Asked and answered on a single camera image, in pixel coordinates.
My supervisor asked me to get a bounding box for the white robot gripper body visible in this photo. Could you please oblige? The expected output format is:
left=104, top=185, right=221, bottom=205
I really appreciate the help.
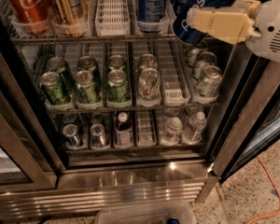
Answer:
left=245, top=0, right=280, bottom=63

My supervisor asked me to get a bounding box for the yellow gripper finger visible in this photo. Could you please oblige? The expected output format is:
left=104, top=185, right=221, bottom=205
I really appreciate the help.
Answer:
left=231, top=0, right=260, bottom=17
left=187, top=7, right=261, bottom=45

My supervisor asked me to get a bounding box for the blue pepsi can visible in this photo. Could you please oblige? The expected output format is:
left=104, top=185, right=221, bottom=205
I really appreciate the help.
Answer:
left=173, top=0, right=235, bottom=45
left=135, top=0, right=166, bottom=34

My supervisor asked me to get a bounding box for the white green can front right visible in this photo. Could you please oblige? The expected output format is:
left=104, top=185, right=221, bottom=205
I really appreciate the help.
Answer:
left=195, top=65, right=222, bottom=98

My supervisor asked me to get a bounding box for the open fridge glass door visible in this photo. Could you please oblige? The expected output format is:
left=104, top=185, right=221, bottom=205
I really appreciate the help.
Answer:
left=195, top=56, right=280, bottom=203

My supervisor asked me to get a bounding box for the empty white tray middle shelf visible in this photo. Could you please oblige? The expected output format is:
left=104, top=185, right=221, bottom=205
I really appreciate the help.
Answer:
left=154, top=41, right=190, bottom=105

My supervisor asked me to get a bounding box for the empty white tray shelf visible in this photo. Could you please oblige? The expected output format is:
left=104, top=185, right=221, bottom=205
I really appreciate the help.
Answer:
left=136, top=110, right=157, bottom=147
left=154, top=41, right=190, bottom=105
left=95, top=0, right=130, bottom=36

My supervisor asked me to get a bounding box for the white diet can back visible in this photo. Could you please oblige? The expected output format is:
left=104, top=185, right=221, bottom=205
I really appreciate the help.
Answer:
left=137, top=53, right=158, bottom=73

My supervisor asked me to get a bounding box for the white diet can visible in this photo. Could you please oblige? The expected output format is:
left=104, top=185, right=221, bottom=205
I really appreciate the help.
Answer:
left=137, top=53, right=158, bottom=73
left=138, top=68, right=161, bottom=101

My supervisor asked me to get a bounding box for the white diet can front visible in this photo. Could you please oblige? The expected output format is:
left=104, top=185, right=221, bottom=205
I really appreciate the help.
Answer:
left=138, top=68, right=161, bottom=101

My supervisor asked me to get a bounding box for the empty white tray top shelf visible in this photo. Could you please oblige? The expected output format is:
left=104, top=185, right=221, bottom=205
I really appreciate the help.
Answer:
left=95, top=0, right=130, bottom=36

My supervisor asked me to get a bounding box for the empty white tray bottom shelf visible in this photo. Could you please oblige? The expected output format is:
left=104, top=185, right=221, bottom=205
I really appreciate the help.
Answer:
left=136, top=110, right=157, bottom=147

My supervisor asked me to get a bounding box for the stainless steel fridge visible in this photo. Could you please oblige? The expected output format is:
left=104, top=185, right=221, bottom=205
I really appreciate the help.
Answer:
left=0, top=0, right=267, bottom=220

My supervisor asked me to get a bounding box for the gold soda can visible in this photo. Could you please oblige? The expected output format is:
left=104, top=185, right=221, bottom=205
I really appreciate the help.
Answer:
left=52, top=0, right=87, bottom=37

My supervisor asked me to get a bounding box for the silver blue can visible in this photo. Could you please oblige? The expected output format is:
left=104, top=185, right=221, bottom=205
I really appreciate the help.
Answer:
left=91, top=113, right=105, bottom=125
left=63, top=124, right=82, bottom=147
left=63, top=113, right=79, bottom=126
left=91, top=123, right=109, bottom=150

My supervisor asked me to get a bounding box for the green can back left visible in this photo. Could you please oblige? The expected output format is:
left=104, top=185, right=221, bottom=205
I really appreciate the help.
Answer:
left=47, top=57, right=74, bottom=92

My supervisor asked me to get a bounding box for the silver blue can back left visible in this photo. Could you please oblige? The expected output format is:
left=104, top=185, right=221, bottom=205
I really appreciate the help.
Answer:
left=63, top=113, right=79, bottom=126

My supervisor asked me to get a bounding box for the green can front left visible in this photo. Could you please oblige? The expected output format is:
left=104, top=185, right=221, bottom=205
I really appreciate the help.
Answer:
left=39, top=72, right=71, bottom=105

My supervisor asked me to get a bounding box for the silver blue can front left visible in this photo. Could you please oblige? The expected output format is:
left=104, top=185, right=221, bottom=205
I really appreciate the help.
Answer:
left=63, top=124, right=82, bottom=147

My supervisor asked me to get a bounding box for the red coca cola can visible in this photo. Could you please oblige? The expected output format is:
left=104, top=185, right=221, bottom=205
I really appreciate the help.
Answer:
left=8, top=0, right=49, bottom=35

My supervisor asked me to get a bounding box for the clear water bottle right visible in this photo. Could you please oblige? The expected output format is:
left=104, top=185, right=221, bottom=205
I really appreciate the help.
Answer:
left=181, top=111, right=207, bottom=145

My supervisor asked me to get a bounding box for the clear water bottle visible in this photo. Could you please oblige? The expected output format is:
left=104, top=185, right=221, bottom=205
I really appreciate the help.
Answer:
left=161, top=117, right=183, bottom=146
left=181, top=111, right=207, bottom=145

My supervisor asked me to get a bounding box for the clear water bottle left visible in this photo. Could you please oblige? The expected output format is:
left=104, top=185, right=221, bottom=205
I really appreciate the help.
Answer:
left=161, top=117, right=183, bottom=146

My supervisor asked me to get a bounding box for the dark juice bottle white cap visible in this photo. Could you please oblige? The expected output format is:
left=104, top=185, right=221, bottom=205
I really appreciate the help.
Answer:
left=115, top=112, right=133, bottom=148

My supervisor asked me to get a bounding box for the clear plastic bin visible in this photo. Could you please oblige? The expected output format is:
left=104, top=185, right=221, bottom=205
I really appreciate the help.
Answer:
left=95, top=201, right=197, bottom=224

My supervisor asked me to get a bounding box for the orange extension cable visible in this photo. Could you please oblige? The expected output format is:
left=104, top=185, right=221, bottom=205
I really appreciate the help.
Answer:
left=245, top=156, right=280, bottom=224

